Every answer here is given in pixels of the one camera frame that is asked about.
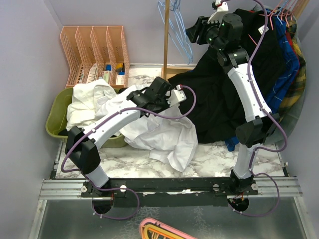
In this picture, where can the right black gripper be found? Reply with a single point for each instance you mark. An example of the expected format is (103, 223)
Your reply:
(199, 28)

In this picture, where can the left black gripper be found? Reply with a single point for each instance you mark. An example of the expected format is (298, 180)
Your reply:
(166, 104)

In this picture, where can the light blue wire hanger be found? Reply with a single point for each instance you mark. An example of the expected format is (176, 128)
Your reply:
(177, 31)

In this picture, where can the white shirt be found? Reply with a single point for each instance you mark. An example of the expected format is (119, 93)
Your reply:
(90, 102)
(173, 142)

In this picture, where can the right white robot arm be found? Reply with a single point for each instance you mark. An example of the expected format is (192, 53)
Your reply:
(260, 121)

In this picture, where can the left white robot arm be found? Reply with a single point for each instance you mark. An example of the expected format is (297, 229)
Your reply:
(83, 144)

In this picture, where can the black hanging shirt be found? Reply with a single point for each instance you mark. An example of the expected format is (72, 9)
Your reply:
(218, 109)

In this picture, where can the blue plaid shirt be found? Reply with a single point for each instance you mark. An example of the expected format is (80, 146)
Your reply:
(280, 70)

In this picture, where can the yellow plaid shirt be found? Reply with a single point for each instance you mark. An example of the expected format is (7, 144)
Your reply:
(278, 91)

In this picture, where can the pink orange hanger stack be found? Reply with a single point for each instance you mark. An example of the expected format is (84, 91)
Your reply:
(150, 228)

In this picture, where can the wooden clothes rack stand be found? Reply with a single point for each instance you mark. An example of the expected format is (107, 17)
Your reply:
(163, 8)

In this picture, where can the pink file organizer rack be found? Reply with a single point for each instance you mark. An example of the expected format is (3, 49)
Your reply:
(101, 46)

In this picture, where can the green plastic bin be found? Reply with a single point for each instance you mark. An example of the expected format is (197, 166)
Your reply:
(56, 122)

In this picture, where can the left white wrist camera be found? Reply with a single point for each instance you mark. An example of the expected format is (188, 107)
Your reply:
(176, 96)

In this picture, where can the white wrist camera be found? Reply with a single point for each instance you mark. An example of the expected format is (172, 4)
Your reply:
(221, 8)
(176, 96)

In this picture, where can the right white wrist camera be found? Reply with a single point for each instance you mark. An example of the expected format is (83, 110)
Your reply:
(221, 8)

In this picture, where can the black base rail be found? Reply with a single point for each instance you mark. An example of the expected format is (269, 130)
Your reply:
(123, 191)

